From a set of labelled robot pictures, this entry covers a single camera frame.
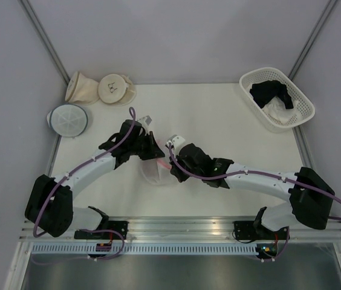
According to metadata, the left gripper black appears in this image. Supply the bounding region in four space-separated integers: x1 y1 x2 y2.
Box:
129 131 164 160

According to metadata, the pink-trimmed mesh laundry bag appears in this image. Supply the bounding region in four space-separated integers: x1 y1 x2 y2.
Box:
138 138 180 186

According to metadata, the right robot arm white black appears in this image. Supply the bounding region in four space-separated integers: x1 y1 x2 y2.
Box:
170 143 335 239

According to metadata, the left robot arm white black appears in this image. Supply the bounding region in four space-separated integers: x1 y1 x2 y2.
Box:
25 116 164 239

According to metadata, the beige laundry bag bra logo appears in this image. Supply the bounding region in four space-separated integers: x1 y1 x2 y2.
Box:
97 74 137 106

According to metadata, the grey-trimmed mesh laundry bag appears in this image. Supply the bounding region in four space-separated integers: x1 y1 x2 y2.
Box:
46 104 90 138

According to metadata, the beige laundry bag left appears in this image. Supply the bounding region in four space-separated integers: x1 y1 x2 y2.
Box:
65 71 99 105

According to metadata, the black garment in basket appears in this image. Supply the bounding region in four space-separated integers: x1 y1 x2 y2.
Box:
249 80 294 109

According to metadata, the white garment in basket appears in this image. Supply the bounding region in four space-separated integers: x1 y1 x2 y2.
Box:
262 97 303 125

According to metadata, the white perforated plastic basket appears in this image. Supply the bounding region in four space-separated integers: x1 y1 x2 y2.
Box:
239 67 315 133

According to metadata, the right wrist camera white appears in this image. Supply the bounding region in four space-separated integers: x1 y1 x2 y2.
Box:
166 135 186 150

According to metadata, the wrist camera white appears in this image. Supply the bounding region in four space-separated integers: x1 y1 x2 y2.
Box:
138 115 152 131
166 135 186 150

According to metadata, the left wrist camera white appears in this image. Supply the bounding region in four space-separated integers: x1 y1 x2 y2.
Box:
138 115 152 131

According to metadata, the aluminium mounting rail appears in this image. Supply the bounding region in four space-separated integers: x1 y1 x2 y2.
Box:
19 216 341 242

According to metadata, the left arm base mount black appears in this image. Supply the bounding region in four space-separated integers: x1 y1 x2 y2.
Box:
74 221 129 240

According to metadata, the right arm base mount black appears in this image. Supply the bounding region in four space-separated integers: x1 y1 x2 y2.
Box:
232 221 288 243

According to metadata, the white slotted cable duct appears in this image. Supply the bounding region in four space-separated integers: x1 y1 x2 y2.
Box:
31 242 258 256

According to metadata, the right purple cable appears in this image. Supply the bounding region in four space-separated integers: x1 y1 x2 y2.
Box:
167 143 341 263

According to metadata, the left aluminium frame post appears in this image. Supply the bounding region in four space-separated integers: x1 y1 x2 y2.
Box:
18 0 70 85

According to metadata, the aluminium frame post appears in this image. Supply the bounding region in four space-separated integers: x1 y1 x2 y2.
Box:
18 0 70 85
288 0 339 80

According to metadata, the right aluminium frame post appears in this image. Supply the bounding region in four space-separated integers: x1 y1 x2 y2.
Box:
288 0 339 80

